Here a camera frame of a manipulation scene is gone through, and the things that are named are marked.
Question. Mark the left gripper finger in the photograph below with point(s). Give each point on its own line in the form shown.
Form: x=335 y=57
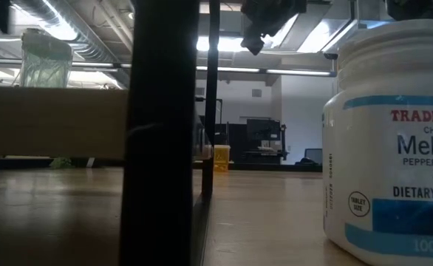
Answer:
x=3 y=14

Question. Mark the small clear green medicine bottle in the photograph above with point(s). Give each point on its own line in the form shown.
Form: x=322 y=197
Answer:
x=46 y=66

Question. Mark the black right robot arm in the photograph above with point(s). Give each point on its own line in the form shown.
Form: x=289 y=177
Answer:
x=419 y=7

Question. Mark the orange medicine bottle white cap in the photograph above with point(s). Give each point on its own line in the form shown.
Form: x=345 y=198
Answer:
x=222 y=159

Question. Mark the long linear light fixture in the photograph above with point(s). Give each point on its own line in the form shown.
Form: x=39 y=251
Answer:
x=294 y=72

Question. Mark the black equipment rack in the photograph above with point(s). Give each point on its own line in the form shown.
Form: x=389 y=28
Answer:
x=262 y=129

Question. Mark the dark computer monitor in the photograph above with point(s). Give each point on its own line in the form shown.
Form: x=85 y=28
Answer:
x=313 y=155

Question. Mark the succulent plant black pot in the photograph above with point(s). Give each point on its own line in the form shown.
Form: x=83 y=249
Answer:
x=62 y=163

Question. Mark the white melatonin bottle blue label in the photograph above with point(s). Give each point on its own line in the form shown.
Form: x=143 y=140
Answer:
x=386 y=166

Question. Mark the grey wall vent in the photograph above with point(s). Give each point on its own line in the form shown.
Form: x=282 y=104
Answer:
x=256 y=92

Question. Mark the wide silver ventilation duct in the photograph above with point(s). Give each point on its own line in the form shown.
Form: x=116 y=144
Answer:
x=91 y=51

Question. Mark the black metal table frame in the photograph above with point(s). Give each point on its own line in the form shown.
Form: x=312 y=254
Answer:
x=298 y=168

